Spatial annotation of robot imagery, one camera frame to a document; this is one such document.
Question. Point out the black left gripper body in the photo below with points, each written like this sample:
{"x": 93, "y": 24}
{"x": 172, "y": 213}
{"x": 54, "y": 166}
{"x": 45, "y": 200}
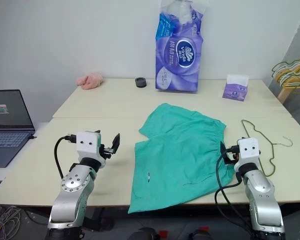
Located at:
{"x": 106, "y": 150}

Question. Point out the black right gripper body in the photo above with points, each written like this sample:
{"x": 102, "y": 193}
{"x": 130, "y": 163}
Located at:
{"x": 231, "y": 155}

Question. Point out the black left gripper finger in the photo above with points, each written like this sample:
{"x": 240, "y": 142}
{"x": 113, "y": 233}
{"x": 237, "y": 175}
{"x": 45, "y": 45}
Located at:
{"x": 97, "y": 131}
{"x": 116, "y": 141}

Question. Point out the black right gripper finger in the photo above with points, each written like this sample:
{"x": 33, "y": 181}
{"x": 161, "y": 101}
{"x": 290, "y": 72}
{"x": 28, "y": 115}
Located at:
{"x": 223, "y": 150}

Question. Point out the green shorts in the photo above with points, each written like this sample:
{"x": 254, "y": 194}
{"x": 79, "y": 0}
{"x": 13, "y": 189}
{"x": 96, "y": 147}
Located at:
{"x": 175, "y": 155}

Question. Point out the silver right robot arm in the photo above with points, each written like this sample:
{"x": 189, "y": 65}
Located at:
{"x": 261, "y": 197}

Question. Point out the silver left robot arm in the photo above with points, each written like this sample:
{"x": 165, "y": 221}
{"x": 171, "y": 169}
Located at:
{"x": 72, "y": 185}

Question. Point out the pink fluffy cloth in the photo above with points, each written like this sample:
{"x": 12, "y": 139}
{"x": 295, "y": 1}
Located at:
{"x": 90, "y": 81}

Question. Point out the small purple tissue pack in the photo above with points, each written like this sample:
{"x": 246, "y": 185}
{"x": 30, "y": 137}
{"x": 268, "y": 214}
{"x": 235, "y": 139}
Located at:
{"x": 235, "y": 91}

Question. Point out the black round puck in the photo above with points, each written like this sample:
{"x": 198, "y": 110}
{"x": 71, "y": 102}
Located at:
{"x": 140, "y": 83}

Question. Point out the light wooden clothes rack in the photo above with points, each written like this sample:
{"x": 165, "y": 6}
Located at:
{"x": 287, "y": 92}

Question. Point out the dark rounded shape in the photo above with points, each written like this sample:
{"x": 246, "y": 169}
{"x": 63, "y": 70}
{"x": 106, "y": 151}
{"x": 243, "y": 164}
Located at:
{"x": 202, "y": 235}
{"x": 145, "y": 233}

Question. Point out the dark laptop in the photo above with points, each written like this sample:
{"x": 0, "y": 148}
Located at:
{"x": 7, "y": 125}

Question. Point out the large purple tissue roll pack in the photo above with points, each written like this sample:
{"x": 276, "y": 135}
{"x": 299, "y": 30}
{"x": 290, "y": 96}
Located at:
{"x": 177, "y": 62}

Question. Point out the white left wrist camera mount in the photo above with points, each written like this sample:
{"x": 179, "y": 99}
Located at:
{"x": 87, "y": 145}

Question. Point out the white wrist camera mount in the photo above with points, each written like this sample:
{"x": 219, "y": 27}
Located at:
{"x": 87, "y": 145}
{"x": 248, "y": 150}

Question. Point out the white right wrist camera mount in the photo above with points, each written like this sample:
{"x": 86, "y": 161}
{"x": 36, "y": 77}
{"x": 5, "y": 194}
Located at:
{"x": 248, "y": 150}

